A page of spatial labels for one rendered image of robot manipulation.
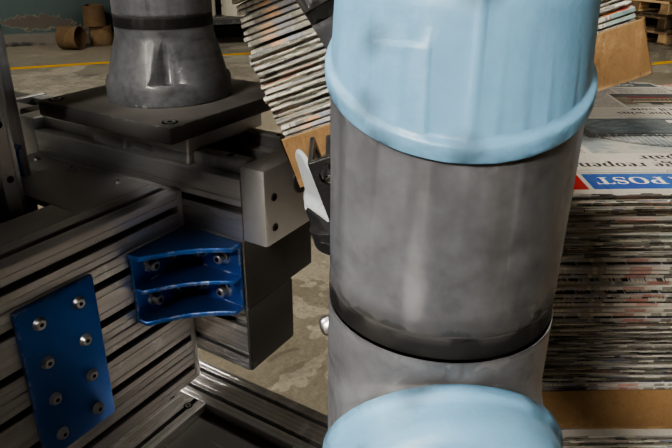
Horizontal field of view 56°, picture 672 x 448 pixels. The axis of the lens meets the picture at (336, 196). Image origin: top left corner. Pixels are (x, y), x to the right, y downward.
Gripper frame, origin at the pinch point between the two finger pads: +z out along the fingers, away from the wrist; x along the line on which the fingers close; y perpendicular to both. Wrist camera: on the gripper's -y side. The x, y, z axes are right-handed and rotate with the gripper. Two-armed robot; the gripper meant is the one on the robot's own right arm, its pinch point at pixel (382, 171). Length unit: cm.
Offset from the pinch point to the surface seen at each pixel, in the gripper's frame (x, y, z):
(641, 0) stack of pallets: -275, -140, 598
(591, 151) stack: -17.6, -5.4, 3.3
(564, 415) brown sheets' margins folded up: -8.3, -24.2, -6.0
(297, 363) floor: 39, -74, 82
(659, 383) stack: -16.6, -23.7, -5.8
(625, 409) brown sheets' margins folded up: -13.4, -25.2, -6.0
